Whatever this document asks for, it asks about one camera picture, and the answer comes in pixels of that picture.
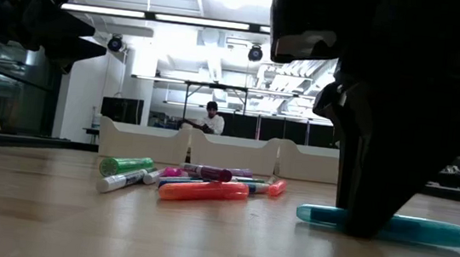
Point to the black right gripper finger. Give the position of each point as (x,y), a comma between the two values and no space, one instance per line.
(380,161)

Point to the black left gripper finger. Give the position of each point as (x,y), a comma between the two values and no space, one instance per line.
(69,26)
(75,49)

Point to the teal slim highlighter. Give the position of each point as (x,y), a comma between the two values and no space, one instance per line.
(429,232)

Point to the orange slim highlighter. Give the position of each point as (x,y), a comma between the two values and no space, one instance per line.
(277,188)
(202,192)

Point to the green highlighter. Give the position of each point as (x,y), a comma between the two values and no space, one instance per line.
(127,165)

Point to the purple highlighter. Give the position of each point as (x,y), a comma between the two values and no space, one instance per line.
(242,172)

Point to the green-capped white marker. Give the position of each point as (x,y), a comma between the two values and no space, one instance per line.
(152,178)

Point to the magenta-capped white marker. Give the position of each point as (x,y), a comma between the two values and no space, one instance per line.
(214,174)

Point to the blue-capped white marker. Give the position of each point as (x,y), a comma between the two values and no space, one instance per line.
(181,181)

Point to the long ceiling light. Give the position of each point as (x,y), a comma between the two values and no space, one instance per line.
(103,10)
(265,29)
(202,21)

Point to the black ceiling spotlight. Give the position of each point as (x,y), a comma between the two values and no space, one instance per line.
(114,43)
(255,53)

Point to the white plastic bin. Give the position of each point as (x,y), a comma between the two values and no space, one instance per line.
(308,162)
(143,143)
(233,154)

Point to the black metal rack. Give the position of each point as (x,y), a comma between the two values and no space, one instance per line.
(217,86)

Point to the person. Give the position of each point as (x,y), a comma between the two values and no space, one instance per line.
(213,122)

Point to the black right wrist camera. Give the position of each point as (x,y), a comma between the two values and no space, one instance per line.
(307,8)

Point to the black partition wall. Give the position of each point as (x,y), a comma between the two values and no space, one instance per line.
(272,129)

